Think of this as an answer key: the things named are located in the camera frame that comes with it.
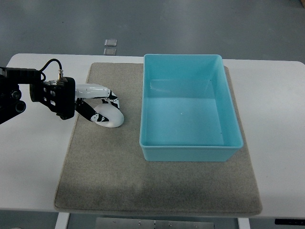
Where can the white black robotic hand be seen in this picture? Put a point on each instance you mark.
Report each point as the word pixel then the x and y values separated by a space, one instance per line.
pixel 93 90

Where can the white bunny toy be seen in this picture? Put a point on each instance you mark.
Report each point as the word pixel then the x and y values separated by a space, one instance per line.
pixel 112 116

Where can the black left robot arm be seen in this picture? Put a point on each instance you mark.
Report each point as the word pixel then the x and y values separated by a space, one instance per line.
pixel 64 97

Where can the blue plastic box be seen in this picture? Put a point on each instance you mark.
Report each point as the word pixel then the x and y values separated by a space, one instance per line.
pixel 188 114

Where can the lower floor plate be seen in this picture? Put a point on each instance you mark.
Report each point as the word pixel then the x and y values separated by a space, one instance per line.
pixel 110 51

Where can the floor plate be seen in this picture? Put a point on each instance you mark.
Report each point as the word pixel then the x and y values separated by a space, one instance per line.
pixel 110 43
pixel 110 51

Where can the upper floor plate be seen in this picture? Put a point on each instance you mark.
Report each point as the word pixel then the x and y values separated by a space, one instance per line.
pixel 110 43

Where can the grey felt mat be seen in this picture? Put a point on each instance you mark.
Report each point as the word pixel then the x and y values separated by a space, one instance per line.
pixel 105 171

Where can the white left table leg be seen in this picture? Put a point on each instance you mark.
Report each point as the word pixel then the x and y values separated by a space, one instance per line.
pixel 62 220

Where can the white table leg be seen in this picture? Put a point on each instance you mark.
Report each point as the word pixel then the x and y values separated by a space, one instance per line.
pixel 243 223
pixel 62 220

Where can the white right table leg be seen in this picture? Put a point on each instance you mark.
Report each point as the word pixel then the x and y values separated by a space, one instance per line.
pixel 243 223

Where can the black table control panel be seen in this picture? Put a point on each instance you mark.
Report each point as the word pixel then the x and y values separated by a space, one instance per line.
pixel 290 222

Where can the metal table base plate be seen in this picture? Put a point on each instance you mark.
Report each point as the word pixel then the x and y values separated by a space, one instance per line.
pixel 117 223

